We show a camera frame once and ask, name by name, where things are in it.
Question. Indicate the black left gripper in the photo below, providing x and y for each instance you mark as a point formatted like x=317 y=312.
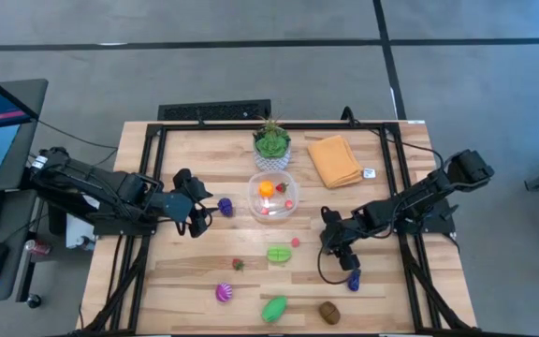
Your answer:
x=173 y=208

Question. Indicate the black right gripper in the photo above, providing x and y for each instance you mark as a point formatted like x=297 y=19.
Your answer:
x=342 y=236

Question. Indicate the purple toy eggplant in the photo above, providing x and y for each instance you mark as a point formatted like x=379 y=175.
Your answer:
x=354 y=283

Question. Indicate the purple toy grapes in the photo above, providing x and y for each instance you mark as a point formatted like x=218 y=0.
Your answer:
x=225 y=207

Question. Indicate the brown toy kiwi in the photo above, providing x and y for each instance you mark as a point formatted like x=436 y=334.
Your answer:
x=329 y=312

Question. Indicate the light green toy starfruit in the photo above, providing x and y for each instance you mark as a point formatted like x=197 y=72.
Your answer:
x=279 y=254

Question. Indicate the toy orange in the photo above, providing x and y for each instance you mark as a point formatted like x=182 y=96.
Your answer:
x=266 y=189

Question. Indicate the red toy strawberry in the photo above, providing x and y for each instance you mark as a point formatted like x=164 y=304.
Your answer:
x=281 y=187
x=237 y=264

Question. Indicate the green toy mango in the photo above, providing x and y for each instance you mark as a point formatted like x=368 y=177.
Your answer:
x=274 y=309

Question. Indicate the magenta striped toy onion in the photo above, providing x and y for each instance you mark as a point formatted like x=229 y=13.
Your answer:
x=224 y=293

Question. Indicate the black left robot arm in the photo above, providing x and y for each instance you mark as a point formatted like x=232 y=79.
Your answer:
x=110 y=192

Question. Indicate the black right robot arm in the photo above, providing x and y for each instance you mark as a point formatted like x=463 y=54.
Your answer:
x=414 y=201

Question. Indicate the clear plastic tupperware container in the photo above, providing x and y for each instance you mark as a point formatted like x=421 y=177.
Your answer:
x=274 y=213

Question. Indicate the small white tag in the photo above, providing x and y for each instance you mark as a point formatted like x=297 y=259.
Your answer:
x=369 y=173

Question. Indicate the succulent in patterned pot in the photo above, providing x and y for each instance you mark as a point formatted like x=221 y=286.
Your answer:
x=272 y=145

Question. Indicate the black floor vent grille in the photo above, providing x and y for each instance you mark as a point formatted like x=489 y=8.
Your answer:
x=213 y=110

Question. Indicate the folded yellow cloth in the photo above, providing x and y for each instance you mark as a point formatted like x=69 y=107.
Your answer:
x=335 y=161

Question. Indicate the white power box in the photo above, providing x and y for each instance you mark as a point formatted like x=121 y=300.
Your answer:
x=77 y=234

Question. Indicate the red soda can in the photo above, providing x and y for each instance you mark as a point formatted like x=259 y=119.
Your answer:
x=38 y=247

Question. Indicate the grey desk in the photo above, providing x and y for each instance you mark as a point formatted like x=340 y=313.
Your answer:
x=17 y=210

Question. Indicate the black desk foot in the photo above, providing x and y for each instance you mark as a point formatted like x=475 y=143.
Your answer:
x=34 y=300

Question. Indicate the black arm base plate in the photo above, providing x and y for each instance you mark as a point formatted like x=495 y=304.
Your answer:
x=124 y=229
x=442 y=220

